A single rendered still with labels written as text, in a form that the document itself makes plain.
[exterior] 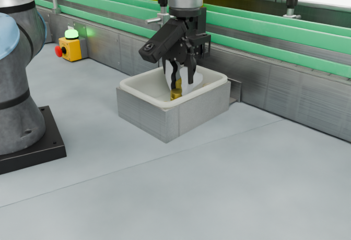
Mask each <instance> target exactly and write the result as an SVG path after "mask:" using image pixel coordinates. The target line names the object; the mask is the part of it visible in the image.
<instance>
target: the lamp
mask: <svg viewBox="0 0 351 240"><path fill-rule="evenodd" d="M78 38H79V36H78V32H77V31H76V30H74V29H70V30H67V31H66V32H65V39H67V40H76V39H78Z"/></svg>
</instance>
